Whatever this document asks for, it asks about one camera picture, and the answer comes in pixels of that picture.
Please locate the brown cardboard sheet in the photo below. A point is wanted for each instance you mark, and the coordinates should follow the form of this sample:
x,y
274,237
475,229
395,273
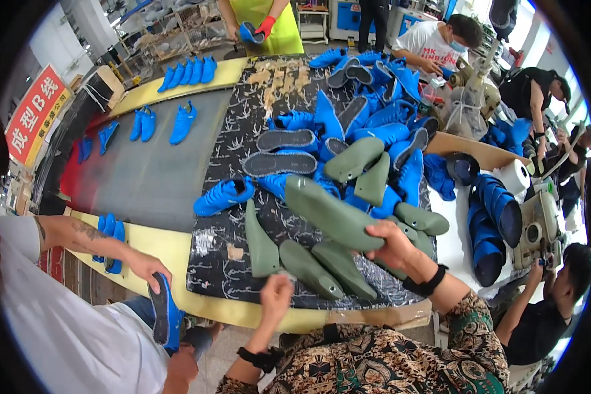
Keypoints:
x,y
465,147

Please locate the blue fabric pieces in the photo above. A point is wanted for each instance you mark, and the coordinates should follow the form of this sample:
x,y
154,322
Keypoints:
x,y
438,175

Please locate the pile of blue shoes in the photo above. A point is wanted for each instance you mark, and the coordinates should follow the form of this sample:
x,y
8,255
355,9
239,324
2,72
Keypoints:
x,y
369,106

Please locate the stack of blue shoe uppers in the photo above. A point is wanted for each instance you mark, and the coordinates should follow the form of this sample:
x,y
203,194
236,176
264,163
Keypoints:
x,y
492,221

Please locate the white paper roll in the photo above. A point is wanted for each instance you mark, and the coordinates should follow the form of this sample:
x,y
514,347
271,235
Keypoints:
x,y
514,176

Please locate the grey conveyor with yellow edges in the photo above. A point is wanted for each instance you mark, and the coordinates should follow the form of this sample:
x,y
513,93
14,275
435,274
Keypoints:
x,y
152,182

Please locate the heap of blue shoes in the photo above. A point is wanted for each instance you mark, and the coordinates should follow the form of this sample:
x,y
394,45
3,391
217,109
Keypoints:
x,y
510,135

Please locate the person's body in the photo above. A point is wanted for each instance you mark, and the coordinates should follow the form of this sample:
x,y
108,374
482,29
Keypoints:
x,y
374,359

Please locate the person's left fingers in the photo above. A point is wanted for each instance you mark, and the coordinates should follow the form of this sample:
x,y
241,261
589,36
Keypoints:
x,y
277,281

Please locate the white cart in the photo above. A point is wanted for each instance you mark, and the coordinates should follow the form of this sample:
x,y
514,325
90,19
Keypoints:
x,y
313,24

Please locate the plastic wrapped beige machine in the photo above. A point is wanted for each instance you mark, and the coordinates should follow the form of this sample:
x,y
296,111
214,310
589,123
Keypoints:
x,y
468,106

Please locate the person's left hand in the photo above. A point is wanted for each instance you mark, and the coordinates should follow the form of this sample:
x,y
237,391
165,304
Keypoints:
x,y
276,303

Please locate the person's right hand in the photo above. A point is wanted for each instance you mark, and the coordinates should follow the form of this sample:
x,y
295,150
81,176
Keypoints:
x,y
401,248

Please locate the metal storage rack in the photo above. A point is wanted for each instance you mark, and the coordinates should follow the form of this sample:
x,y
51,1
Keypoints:
x,y
177,29

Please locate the black wrist band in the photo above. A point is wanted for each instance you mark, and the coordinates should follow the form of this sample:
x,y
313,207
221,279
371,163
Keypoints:
x,y
426,283
261,358

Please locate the black patterned table mat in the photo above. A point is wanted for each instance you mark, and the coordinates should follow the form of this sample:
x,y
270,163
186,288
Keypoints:
x,y
226,162

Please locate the blue and white machine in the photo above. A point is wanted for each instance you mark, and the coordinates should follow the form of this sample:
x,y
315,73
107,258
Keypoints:
x,y
347,17

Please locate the red and yellow banner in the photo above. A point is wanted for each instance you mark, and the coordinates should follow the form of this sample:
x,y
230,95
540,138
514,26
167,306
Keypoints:
x,y
34,116

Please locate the pile of green lasts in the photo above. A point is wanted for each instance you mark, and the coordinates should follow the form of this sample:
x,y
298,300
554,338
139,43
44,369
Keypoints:
x,y
325,268

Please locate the beige sewing machine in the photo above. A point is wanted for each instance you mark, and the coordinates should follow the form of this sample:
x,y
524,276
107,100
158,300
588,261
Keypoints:
x,y
539,221

